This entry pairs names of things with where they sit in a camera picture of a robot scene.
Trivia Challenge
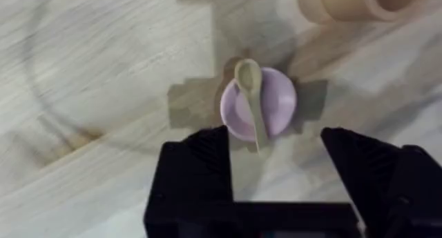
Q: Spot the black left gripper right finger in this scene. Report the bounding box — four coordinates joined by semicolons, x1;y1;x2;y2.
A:
320;126;442;238

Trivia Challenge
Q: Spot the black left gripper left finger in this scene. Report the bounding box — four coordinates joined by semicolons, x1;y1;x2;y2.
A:
144;125;235;238

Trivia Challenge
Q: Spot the wooden spoon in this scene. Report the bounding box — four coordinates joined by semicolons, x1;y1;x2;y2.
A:
233;58;269;155

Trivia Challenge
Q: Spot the pink plate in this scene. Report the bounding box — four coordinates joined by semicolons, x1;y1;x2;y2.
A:
220;66;298;143

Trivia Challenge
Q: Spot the beige cylindrical container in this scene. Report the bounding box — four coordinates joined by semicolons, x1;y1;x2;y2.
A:
297;0;424;24

